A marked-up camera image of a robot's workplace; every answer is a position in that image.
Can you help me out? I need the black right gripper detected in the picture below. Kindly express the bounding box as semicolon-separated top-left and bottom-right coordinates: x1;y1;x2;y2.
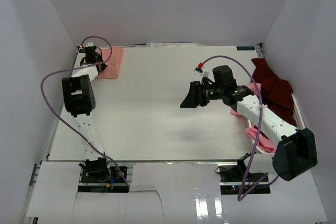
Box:
180;81;224;109

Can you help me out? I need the salmon pink t shirt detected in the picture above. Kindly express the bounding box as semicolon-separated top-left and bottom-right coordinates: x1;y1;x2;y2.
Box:
96;46;124;79

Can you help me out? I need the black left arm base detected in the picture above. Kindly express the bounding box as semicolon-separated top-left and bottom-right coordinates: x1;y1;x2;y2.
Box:
78;157;132;193

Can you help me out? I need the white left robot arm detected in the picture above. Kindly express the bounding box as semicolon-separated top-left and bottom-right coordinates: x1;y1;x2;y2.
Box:
61;43;107;162

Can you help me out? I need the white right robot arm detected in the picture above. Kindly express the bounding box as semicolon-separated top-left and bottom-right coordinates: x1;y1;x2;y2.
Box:
180;66;318;182

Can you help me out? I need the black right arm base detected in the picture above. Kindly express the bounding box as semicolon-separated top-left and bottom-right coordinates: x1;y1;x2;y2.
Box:
215;153;263;195

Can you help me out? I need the blue right table label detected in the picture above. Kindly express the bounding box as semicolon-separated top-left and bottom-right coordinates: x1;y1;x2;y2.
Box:
236;46;255;51

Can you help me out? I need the dark red t shirt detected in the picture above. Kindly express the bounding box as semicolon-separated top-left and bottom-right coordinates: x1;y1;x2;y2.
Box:
251;58;296;125

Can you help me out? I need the light pink t shirt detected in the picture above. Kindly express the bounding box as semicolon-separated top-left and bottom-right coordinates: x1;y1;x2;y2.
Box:
245;83;276;153

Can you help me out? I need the white paper sheets front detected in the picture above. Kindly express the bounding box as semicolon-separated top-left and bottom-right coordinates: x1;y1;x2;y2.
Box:
26;162;327;223

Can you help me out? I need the white perforated laundry basket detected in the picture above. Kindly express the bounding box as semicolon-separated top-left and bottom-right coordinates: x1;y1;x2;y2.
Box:
246;93;305;154

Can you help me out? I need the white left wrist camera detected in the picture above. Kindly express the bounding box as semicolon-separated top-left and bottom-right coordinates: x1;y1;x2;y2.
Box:
80;41;95;48

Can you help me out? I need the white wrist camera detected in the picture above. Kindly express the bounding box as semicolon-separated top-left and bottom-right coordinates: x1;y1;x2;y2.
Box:
80;41;95;48
194;62;209;83

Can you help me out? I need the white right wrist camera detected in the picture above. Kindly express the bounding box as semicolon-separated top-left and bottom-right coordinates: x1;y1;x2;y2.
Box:
194;62;209;83

